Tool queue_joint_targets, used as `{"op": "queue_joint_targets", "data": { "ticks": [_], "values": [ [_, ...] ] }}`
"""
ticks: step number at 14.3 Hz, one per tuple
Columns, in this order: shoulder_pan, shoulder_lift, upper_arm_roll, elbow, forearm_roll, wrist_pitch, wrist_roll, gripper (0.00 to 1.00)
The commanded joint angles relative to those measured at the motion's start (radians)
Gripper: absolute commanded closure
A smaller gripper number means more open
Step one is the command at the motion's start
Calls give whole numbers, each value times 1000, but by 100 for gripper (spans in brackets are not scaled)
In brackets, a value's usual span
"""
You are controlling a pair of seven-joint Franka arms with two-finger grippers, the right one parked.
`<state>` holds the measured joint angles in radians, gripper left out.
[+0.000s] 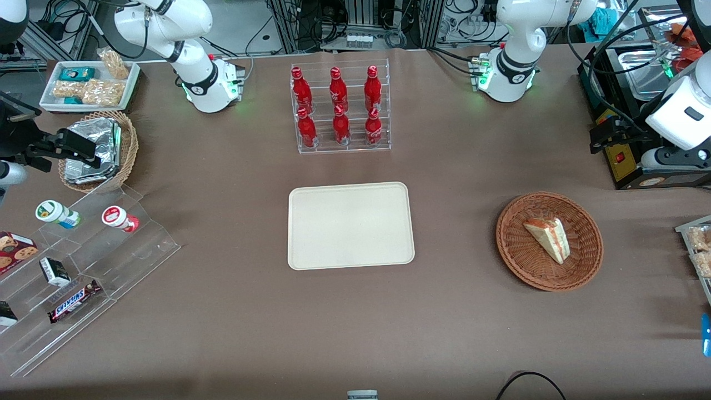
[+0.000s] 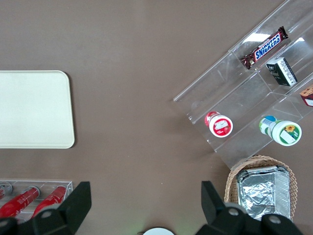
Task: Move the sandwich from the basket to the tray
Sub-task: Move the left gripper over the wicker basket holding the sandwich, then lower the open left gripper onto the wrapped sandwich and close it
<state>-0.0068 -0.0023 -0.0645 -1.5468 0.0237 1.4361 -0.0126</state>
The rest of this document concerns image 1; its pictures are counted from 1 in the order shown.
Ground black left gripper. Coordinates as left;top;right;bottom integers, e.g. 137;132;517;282
589;117;659;155

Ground triangular sandwich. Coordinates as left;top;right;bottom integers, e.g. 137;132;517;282
523;217;571;265

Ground light wicker basket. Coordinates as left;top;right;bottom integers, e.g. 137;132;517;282
58;111;139;194

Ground white rectangular snack tray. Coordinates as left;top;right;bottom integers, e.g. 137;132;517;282
40;60;141;114

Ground grey tray with snacks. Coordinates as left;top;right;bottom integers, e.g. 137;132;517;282
674;215;711;307

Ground brown round wicker basket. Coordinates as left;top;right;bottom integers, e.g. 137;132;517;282
496;192;604;292

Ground beige rectangular serving tray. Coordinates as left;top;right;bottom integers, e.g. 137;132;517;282
288;182;415;271

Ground foil wrapped food packets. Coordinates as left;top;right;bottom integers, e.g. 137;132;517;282
64;117;122;184

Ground black food warmer cabinet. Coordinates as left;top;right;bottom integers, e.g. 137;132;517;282
577;6;711;191

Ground large clear bag of crackers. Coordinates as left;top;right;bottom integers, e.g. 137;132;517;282
82;78;125;107

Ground green capped yogurt bottle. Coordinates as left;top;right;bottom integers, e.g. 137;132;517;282
36;200;82;229

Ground red capped yogurt bottle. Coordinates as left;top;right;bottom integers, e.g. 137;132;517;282
102;206;140;233

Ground steel warmer pan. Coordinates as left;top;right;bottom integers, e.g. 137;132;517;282
617;49;679;102

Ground clear bag of puffed snacks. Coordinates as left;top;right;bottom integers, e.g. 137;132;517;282
98;48;130;80

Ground teal cloth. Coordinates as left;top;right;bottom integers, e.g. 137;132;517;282
591;7;623;36

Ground clear acrylic stepped shelf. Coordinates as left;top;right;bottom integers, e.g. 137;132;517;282
0;183;182;378

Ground red cookie box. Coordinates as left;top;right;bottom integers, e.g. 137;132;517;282
0;231;39;276

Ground small black white carton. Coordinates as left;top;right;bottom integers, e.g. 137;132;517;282
39;257;72;287

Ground orange fried food pieces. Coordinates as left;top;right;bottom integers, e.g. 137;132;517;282
664;23;705;70

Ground snickers chocolate bar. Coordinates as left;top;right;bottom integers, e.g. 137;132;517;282
48;279;102;324

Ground red cola bottle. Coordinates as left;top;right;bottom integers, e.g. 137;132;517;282
365;108;383;147
292;67;313;112
297;107;318;148
364;66;383;111
329;67;349;109
333;104;351;146

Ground clear acrylic bottle rack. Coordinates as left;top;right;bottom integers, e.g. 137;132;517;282
290;58;392;156

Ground aluminium equipment rack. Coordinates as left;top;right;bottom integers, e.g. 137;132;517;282
267;0;446;52

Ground black looped cable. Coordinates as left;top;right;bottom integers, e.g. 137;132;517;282
495;371;567;400

